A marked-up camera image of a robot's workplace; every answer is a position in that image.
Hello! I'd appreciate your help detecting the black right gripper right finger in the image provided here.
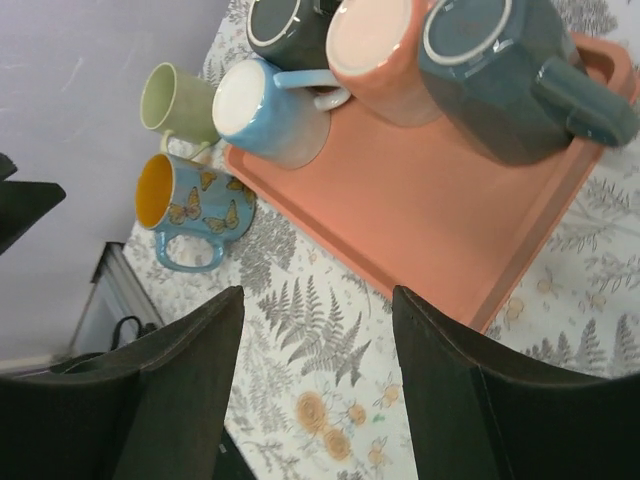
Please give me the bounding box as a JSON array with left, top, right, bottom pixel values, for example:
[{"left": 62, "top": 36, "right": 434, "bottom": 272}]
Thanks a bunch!
[{"left": 392, "top": 286, "right": 639, "bottom": 479}]

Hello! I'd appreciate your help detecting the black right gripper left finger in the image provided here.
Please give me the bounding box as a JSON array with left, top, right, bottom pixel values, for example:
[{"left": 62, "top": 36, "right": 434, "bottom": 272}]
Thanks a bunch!
[{"left": 1, "top": 286, "right": 245, "bottom": 479}]

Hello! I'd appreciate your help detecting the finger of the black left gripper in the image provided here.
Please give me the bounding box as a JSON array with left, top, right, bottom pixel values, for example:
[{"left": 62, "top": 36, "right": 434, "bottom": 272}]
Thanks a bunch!
[{"left": 0, "top": 153, "right": 66, "bottom": 254}]

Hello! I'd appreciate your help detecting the blue butterfly mug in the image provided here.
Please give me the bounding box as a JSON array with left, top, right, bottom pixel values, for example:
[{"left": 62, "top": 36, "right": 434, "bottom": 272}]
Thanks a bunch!
[{"left": 135, "top": 153, "right": 257, "bottom": 273}]

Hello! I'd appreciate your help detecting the green ceramic mug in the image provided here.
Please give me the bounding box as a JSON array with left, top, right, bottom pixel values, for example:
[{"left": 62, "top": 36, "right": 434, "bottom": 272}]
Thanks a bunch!
[{"left": 140, "top": 62, "right": 220, "bottom": 158}]

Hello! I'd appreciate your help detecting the blue white gradient mug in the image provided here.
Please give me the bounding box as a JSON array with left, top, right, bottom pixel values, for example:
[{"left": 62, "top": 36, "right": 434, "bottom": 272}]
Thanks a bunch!
[{"left": 212, "top": 57, "right": 351, "bottom": 169}]

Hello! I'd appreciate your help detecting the dark grey mug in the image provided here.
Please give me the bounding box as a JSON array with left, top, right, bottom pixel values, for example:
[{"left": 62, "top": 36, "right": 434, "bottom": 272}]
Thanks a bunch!
[{"left": 418, "top": 1, "right": 639, "bottom": 165}]

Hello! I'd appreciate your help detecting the pink mug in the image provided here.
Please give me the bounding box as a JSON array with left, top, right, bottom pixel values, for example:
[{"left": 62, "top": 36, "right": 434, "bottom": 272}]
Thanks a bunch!
[{"left": 325, "top": 0, "right": 440, "bottom": 127}]

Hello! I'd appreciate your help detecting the dark green mug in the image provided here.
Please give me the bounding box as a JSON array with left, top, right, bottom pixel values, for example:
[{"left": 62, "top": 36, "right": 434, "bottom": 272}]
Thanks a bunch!
[{"left": 246, "top": 0, "right": 340, "bottom": 71}]

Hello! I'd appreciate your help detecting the terracotta pink tray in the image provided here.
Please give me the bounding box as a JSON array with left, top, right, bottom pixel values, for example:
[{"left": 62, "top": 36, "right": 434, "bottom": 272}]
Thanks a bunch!
[{"left": 223, "top": 32, "right": 640, "bottom": 334}]

